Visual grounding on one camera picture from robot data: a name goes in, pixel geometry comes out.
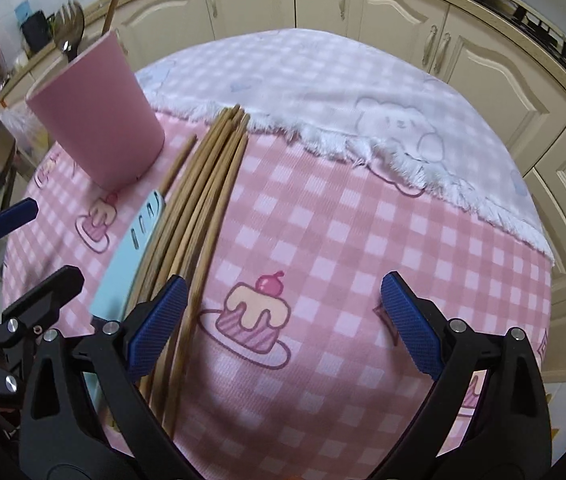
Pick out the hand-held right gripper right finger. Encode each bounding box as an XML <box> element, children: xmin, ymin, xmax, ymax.
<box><xmin>370</xmin><ymin>270</ymin><xmax>554</xmax><ymax>480</ymax></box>

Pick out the bundle of wooden chopsticks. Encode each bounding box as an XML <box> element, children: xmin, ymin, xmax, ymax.
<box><xmin>135</xmin><ymin>104</ymin><xmax>253</xmax><ymax>438</ymax></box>

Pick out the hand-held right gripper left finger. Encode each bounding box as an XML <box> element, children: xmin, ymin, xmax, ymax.
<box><xmin>18</xmin><ymin>275</ymin><xmax>199</xmax><ymax>480</ymax></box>

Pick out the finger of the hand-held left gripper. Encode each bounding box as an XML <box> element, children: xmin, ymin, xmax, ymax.
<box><xmin>0</xmin><ymin>265</ymin><xmax>86</xmax><ymax>349</ymax></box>
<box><xmin>0</xmin><ymin>197</ymin><xmax>40</xmax><ymax>261</ymax></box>

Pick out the clear plastic bag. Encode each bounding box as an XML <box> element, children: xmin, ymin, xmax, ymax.
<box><xmin>0</xmin><ymin>102</ymin><xmax>54</xmax><ymax>161</ymax></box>

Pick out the white checked bear print blanket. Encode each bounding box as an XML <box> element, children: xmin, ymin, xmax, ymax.
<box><xmin>133</xmin><ymin>27</ymin><xmax>556</xmax><ymax>266</ymax></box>

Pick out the black kitchen appliance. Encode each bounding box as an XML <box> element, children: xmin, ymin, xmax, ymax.
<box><xmin>20</xmin><ymin>10</ymin><xmax>54</xmax><ymax>53</ymax></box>

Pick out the pink cup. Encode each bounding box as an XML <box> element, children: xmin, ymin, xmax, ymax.
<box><xmin>25</xmin><ymin>30</ymin><xmax>166</xmax><ymax>192</ymax></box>

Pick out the pink checked cake print tablecloth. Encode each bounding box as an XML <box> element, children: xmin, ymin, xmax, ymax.
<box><xmin>3</xmin><ymin>105</ymin><xmax>554</xmax><ymax>480</ymax></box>

